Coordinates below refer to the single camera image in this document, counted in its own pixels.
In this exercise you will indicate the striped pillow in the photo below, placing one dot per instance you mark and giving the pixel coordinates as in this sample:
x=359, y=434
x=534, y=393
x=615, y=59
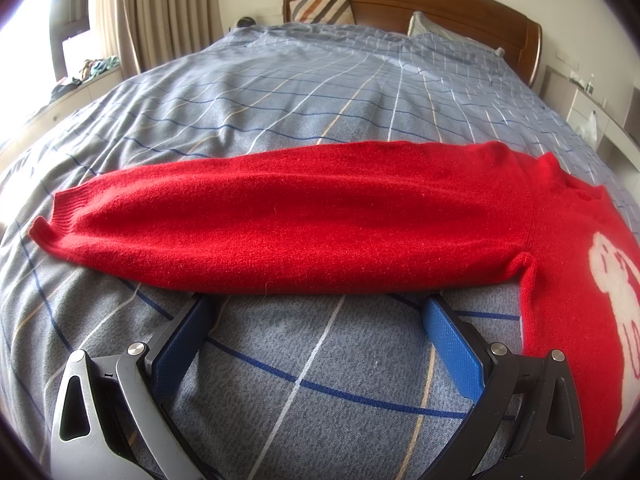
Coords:
x=322, y=7

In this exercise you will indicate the white built-in desk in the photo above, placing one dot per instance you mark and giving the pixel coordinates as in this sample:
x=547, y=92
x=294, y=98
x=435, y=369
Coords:
x=575, y=105

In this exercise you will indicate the pile of colourful clothes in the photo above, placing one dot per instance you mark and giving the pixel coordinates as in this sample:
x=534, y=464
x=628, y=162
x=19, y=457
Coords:
x=92, y=70

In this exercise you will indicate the window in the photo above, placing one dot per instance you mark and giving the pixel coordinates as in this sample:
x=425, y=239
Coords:
x=35, y=40

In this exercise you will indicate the grey pillow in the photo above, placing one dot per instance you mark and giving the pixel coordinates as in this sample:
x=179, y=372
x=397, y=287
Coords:
x=435, y=30

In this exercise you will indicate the red knit sweater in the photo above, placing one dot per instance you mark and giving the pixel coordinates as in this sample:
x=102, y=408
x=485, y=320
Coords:
x=300, y=220

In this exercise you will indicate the wooden headboard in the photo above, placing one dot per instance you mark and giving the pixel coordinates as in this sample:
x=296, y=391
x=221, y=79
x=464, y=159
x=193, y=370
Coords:
x=425, y=2

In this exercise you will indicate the small bottle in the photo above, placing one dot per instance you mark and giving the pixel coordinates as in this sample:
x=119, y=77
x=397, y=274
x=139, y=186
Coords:
x=590, y=85

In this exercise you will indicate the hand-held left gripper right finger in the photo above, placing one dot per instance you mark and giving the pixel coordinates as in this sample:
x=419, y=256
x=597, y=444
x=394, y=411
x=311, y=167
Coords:
x=450, y=345

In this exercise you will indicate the beige window bench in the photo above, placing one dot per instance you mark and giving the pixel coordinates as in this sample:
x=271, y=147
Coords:
x=55, y=110

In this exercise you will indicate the blue plaid duvet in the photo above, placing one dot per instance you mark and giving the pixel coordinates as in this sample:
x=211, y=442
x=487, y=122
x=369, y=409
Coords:
x=300, y=110

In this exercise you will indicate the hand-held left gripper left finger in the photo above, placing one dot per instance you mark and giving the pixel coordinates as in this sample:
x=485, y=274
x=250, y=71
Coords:
x=182, y=337

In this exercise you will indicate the beige curtain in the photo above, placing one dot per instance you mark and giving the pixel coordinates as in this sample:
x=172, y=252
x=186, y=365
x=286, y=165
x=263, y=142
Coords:
x=150, y=15

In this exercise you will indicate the round grey bedside device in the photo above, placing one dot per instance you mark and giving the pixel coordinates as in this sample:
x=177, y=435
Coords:
x=245, y=22

